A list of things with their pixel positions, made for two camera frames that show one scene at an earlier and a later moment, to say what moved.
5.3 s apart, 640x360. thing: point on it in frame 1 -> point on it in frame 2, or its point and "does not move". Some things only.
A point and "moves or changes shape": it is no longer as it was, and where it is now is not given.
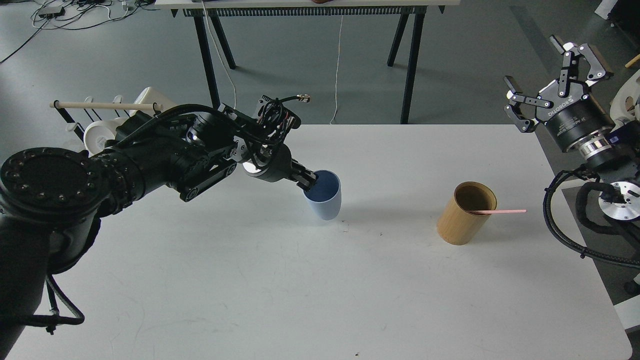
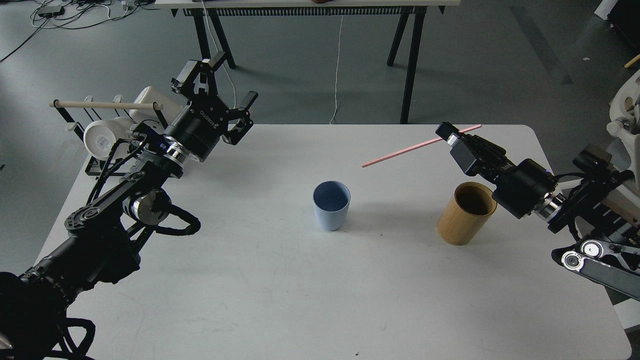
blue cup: x=324 y=195 moves or changes shape
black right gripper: x=576 y=120 -> x=522 y=188
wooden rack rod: x=129 y=106 does not move
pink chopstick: x=485 y=212 -> x=414 y=148
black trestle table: x=224 y=12 does not move
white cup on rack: x=97 y=132 does not move
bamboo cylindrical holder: x=457 y=226 does not move
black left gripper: x=280 y=166 -> x=200 y=127
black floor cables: x=69 y=14 does not move
